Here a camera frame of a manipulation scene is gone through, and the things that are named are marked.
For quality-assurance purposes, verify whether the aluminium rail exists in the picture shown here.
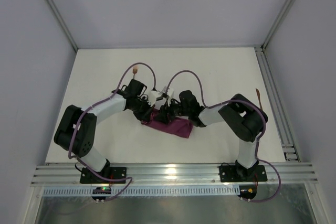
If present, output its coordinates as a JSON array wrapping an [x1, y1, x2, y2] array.
[[31, 162, 318, 186], [255, 46, 301, 162]]

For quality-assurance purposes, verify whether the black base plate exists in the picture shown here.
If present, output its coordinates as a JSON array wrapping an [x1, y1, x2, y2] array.
[[80, 166, 127, 184], [218, 163, 268, 183]]

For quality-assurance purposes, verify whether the corner frame post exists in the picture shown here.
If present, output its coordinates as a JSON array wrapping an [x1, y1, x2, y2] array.
[[261, 0, 296, 50], [45, 0, 79, 52]]

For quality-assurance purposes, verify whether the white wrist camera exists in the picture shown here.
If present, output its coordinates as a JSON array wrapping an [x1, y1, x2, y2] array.
[[162, 86, 174, 104], [147, 90, 163, 105]]

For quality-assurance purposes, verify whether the right corner frame post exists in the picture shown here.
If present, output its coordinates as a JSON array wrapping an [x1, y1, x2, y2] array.
[[261, 0, 296, 50]]

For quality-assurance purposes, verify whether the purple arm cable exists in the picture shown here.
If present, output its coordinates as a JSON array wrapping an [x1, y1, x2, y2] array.
[[165, 70, 282, 204], [68, 62, 158, 204]]

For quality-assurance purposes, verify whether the aluminium right side rail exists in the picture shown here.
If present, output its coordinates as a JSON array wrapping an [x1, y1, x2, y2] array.
[[255, 46, 301, 162]]

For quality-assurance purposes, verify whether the left controller board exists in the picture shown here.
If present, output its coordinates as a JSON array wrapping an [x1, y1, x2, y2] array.
[[91, 186, 111, 201]]

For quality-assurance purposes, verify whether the left corner frame post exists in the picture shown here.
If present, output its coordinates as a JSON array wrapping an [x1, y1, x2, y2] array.
[[45, 0, 79, 52]]

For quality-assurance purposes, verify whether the controller board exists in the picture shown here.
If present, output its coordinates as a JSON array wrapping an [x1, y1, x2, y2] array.
[[238, 185, 257, 200], [91, 186, 111, 201]]

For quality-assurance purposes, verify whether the slotted grey cable duct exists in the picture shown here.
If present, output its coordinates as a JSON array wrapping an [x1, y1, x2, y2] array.
[[43, 185, 239, 197]]

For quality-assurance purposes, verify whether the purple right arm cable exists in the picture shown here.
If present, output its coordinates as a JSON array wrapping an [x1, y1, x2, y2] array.
[[165, 70, 282, 204]]

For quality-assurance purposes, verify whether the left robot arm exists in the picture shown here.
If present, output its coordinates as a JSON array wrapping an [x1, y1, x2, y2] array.
[[54, 79, 160, 180]]

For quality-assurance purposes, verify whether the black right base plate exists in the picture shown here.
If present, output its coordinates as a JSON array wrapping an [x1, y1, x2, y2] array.
[[218, 163, 268, 183]]

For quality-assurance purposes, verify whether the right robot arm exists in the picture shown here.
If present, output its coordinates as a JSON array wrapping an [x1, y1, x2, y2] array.
[[153, 90, 268, 182]]

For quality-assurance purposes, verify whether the purple cloth napkin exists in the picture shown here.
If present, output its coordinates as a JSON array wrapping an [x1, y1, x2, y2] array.
[[141, 109, 194, 138]]

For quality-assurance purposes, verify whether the aluminium front rail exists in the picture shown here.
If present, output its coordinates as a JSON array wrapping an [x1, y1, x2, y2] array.
[[31, 162, 318, 186]]

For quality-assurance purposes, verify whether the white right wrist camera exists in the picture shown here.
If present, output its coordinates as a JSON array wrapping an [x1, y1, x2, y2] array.
[[162, 86, 174, 104]]

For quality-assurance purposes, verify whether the right controller board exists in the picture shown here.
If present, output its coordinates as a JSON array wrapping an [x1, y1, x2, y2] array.
[[238, 185, 257, 200]]

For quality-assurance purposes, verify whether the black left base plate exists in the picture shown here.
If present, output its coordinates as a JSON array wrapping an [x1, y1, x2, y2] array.
[[80, 166, 127, 184]]

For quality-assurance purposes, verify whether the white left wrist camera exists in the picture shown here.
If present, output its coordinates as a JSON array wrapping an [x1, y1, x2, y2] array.
[[147, 90, 163, 105]]

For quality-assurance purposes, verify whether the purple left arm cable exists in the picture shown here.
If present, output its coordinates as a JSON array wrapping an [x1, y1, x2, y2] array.
[[68, 62, 158, 204]]

